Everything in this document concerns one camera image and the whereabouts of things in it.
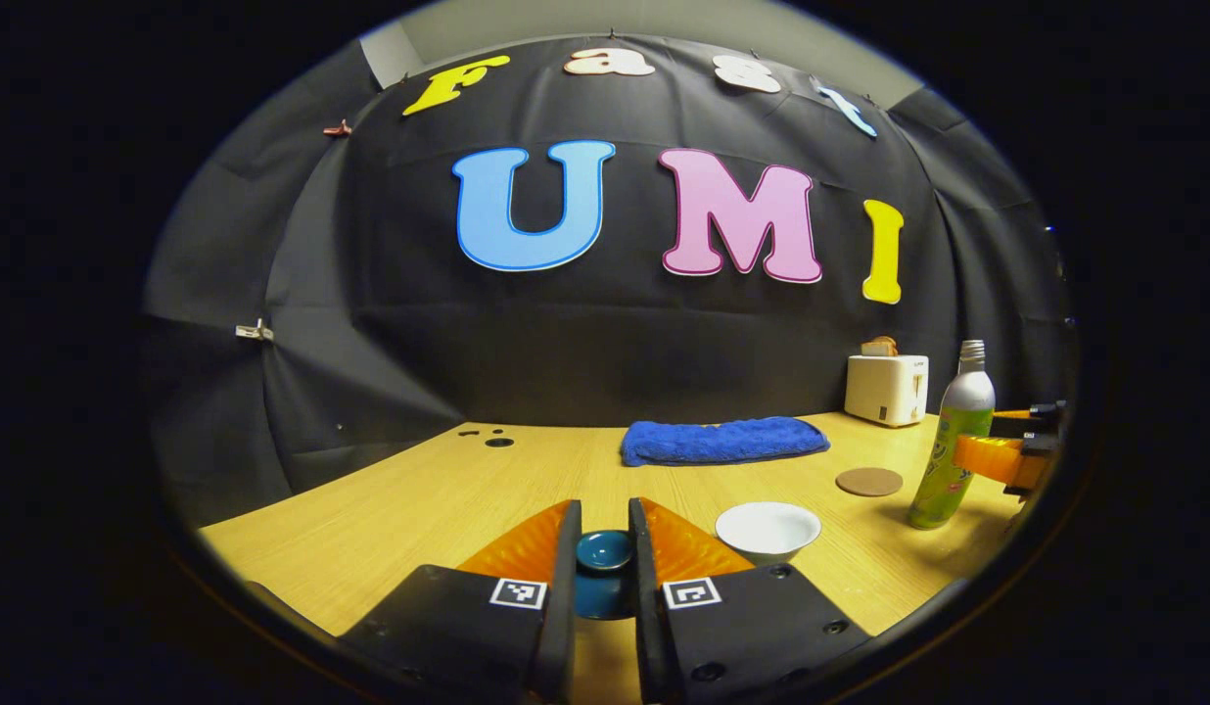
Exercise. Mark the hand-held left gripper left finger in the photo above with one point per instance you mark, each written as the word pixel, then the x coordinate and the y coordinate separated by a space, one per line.
pixel 564 627

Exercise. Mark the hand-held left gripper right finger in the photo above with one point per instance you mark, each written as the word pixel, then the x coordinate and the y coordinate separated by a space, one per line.
pixel 646 627

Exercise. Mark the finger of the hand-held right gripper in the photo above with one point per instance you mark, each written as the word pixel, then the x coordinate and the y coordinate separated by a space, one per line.
pixel 1031 423
pixel 992 458

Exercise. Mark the green label silver water bottle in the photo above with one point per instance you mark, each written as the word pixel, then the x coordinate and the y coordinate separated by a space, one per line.
pixel 962 421

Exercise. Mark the teal teacup lid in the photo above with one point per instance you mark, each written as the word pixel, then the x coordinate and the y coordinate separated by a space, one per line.
pixel 605 553

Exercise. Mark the round brown coaster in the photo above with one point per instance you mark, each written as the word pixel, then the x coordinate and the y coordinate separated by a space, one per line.
pixel 869 482

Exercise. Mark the white and green teacup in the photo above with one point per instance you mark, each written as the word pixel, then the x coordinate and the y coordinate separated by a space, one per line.
pixel 767 529

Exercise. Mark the white toaster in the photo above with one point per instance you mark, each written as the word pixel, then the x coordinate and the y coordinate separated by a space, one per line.
pixel 884 392

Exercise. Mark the toast slice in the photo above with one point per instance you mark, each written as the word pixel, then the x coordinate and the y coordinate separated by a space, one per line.
pixel 879 347

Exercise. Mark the blue towel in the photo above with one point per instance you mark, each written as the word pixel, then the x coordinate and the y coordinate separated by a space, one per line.
pixel 722 441

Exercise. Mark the black backdrop cloth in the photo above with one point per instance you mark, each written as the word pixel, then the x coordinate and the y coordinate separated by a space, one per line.
pixel 566 343

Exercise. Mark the white cloth clip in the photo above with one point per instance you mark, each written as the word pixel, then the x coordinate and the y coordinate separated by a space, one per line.
pixel 255 331

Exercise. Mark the red cloth clip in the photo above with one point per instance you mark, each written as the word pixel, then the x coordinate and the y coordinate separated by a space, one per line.
pixel 338 128

